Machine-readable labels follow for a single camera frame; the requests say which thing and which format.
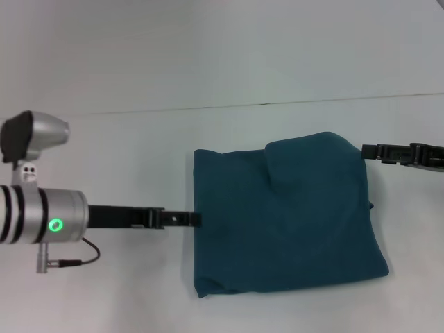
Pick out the teal t-shirt with FREE print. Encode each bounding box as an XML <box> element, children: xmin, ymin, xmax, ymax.
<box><xmin>192</xmin><ymin>130</ymin><xmax>390</xmax><ymax>299</ymax></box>

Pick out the silver straight cable connector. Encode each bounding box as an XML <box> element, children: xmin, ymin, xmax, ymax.
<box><xmin>35</xmin><ymin>242</ymin><xmax>50</xmax><ymax>274</ymax></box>

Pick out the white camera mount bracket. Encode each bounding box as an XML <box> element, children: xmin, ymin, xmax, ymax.
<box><xmin>11</xmin><ymin>160</ymin><xmax>39</xmax><ymax>191</ymax></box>

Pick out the dark red cable loop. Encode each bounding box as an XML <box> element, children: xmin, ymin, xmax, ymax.
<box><xmin>80</xmin><ymin>237</ymin><xmax>102</xmax><ymax>265</ymax></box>

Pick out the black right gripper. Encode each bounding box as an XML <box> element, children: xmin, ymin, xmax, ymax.
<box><xmin>359</xmin><ymin>142</ymin><xmax>444</xmax><ymax>173</ymax></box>

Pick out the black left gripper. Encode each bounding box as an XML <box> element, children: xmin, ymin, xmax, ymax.
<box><xmin>87</xmin><ymin>205</ymin><xmax>203</xmax><ymax>231</ymax></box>

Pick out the black cable plug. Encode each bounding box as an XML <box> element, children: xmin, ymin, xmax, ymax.
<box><xmin>47</xmin><ymin>259</ymin><xmax>83</xmax><ymax>268</ymax></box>

